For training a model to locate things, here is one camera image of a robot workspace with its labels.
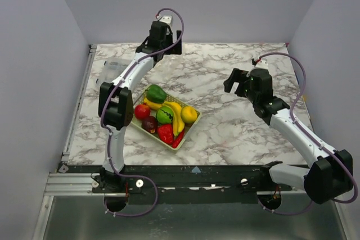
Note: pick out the dark red plum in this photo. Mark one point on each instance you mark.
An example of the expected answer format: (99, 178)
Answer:
(150, 124)

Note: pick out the yellow banana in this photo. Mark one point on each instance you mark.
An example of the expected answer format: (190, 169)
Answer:
(178, 124)

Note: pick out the green bell pepper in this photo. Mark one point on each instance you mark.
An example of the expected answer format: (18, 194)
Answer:
(156, 94)

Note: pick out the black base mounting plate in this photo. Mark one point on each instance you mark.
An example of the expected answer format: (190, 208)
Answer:
(177, 184)

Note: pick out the clear plastic parts box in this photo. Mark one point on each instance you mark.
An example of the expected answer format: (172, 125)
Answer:
(111, 69)

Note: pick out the yellow lemon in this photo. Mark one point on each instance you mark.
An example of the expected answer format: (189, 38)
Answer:
(189, 115)

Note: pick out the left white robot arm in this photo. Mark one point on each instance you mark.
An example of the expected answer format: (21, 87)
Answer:
(115, 105)

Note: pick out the green round melon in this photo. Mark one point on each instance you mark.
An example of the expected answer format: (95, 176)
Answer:
(164, 115)

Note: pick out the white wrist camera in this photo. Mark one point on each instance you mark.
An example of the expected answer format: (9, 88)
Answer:
(168, 19)
(261, 64)

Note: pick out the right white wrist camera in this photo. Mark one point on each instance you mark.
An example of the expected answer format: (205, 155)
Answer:
(261, 64)

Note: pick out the red bell pepper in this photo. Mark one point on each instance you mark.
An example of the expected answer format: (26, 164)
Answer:
(165, 133)

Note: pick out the red chili pepper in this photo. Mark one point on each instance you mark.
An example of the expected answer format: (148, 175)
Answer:
(178, 139)

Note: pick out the red apple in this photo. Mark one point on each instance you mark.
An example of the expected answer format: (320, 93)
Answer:
(142, 111)

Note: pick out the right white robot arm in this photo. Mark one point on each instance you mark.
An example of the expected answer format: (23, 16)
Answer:
(329, 172)

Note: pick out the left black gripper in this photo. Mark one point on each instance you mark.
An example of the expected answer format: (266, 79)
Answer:
(174, 50)

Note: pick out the aluminium extrusion rail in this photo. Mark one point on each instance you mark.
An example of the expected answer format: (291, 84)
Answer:
(72, 184)

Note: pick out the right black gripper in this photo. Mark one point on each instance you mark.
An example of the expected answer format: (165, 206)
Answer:
(239, 83)

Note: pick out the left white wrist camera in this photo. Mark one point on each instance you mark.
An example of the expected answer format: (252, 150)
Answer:
(168, 19)

